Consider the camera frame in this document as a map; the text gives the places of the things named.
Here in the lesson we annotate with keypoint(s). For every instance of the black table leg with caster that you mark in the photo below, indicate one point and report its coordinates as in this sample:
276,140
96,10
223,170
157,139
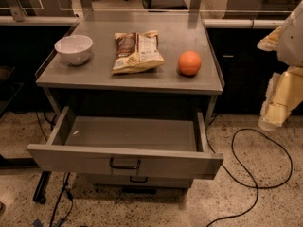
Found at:
39,194

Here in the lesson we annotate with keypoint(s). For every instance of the white ceramic bowl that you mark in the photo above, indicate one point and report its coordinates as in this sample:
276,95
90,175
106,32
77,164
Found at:
75,49

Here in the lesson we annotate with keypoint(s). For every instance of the grey drawer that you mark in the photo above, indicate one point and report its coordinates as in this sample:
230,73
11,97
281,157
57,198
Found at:
137,181
133,147

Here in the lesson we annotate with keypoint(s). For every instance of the grey top drawer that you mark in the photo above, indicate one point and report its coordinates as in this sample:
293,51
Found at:
133,147

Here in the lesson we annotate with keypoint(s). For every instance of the grey bottom drawer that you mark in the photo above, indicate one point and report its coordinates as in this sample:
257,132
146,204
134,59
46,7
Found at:
137,181

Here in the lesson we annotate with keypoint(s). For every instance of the chip bag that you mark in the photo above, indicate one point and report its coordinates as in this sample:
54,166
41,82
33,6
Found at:
136,52

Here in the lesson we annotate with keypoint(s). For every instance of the grey metal drawer cabinet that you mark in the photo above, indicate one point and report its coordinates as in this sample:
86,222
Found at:
135,112

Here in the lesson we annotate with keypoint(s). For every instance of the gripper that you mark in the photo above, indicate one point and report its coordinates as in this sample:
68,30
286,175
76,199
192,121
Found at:
292,43

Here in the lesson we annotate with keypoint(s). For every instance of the orange fruit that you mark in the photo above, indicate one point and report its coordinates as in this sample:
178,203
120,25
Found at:
189,63

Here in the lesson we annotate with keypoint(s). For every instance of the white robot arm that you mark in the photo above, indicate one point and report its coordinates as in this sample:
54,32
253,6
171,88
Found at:
287,40

